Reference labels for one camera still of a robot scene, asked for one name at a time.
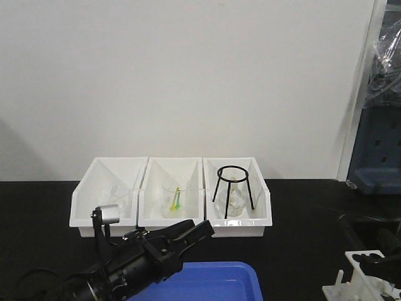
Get blue plastic tray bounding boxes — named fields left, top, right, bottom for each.
left=130, top=261, right=263, bottom=301

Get clear plastic bag of pegs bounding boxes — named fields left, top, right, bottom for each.
left=363, top=25, right=400, bottom=108

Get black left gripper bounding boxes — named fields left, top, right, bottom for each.
left=105, top=219, right=215, bottom=292

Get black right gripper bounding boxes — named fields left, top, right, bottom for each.
left=352, top=228, right=400, bottom=289

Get middle white plastic bin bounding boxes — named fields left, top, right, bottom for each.
left=137, top=157, right=204, bottom=230

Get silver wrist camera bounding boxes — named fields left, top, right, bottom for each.
left=91, top=204, right=120, bottom=225

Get blue-grey pegboard drying rack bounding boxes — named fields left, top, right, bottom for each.
left=346, top=1, right=400, bottom=195

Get white test tube rack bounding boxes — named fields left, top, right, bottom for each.
left=322, top=250, right=400, bottom=300

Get black metal tripod stand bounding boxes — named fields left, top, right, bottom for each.
left=212, top=165, right=256, bottom=213

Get glass beakers in left bin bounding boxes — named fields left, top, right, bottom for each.
left=96, top=184, right=132, bottom=218

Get round glass flask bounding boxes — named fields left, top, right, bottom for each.
left=214, top=182, right=245, bottom=219

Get right white plastic bin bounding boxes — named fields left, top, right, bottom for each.
left=203, top=157, right=273, bottom=238

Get green and yellow plastic spoons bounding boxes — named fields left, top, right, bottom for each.
left=170, top=187, right=181, bottom=211

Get black lab sink basin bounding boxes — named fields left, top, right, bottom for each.
left=338, top=214, right=400, bottom=255

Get glass beaker in middle bin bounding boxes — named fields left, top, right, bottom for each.
left=162, top=184, right=189, bottom=219

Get white plastic bin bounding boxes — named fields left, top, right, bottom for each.
left=70, top=157, right=148, bottom=238
left=137, top=157, right=204, bottom=230
left=203, top=157, right=273, bottom=238

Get left white plastic bin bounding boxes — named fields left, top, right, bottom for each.
left=70, top=157, right=148, bottom=238

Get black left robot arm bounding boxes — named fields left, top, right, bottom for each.
left=13, top=219, right=214, bottom=300

